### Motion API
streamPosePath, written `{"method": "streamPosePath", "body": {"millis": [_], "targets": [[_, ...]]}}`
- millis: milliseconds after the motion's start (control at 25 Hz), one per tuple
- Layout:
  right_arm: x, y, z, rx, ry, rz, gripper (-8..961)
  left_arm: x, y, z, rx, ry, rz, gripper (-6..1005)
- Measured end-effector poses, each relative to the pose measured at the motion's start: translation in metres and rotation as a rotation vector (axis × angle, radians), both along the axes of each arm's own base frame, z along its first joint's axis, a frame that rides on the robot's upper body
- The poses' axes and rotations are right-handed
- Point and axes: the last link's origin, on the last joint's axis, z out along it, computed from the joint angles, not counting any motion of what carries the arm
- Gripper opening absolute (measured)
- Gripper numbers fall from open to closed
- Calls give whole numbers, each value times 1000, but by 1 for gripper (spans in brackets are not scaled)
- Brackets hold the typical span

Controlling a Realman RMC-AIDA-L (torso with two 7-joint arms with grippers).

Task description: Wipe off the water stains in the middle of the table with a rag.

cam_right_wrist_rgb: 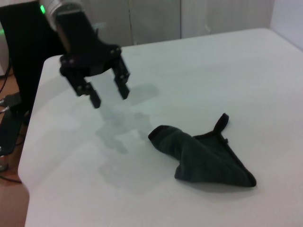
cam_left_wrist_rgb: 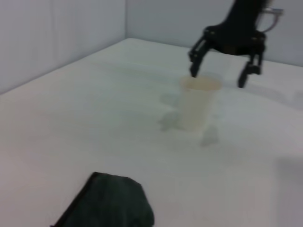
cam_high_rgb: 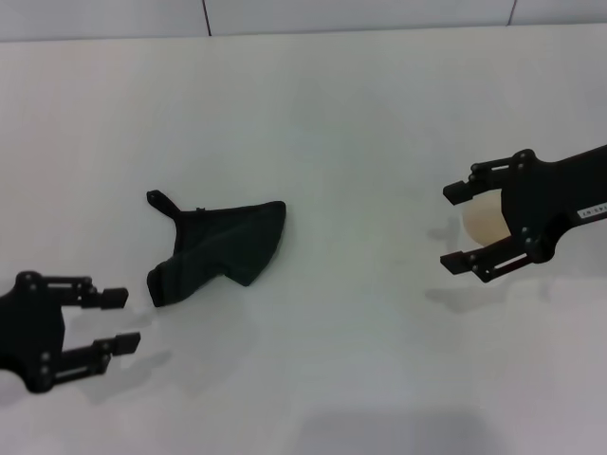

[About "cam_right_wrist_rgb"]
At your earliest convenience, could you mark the black floor cable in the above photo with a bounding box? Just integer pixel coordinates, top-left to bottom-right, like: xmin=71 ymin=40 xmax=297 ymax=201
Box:
xmin=0 ymin=174 xmax=22 ymax=184

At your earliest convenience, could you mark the black robot torso column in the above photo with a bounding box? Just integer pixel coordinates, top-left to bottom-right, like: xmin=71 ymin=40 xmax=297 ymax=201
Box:
xmin=0 ymin=3 xmax=67 ymax=112

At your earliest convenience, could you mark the black cable connector cluster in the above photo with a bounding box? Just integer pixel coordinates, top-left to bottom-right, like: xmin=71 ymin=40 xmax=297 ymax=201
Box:
xmin=0 ymin=93 xmax=22 ymax=112

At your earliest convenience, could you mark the grey cabinet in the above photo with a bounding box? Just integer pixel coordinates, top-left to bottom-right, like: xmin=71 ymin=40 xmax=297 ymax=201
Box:
xmin=81 ymin=0 xmax=273 ymax=47

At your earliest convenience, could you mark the thin black hanging cable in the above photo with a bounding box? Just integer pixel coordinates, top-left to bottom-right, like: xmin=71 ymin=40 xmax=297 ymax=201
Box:
xmin=0 ymin=56 xmax=13 ymax=93

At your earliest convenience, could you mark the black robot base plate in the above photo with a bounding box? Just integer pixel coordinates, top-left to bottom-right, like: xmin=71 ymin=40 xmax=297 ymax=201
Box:
xmin=0 ymin=110 xmax=27 ymax=155

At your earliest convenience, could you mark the dark cloth rag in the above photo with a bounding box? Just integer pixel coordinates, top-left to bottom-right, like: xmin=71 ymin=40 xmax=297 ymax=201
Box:
xmin=148 ymin=113 xmax=257 ymax=189

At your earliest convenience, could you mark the white equipment box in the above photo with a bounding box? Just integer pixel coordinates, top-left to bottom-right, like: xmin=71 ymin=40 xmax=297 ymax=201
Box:
xmin=0 ymin=29 xmax=12 ymax=77

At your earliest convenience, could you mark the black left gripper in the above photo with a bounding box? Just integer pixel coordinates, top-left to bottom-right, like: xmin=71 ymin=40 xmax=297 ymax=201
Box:
xmin=54 ymin=8 xmax=131 ymax=109

